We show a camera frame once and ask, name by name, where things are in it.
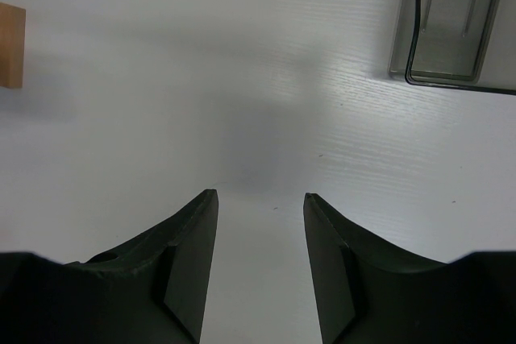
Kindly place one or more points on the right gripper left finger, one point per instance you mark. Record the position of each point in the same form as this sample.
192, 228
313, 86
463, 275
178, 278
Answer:
149, 289

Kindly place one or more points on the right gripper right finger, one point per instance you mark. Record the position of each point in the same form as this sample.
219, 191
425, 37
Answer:
368, 290

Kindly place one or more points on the smoky transparent plastic bin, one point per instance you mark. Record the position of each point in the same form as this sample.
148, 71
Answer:
443, 44

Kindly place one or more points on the long wood block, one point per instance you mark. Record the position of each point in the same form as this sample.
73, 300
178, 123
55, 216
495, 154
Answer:
13, 26

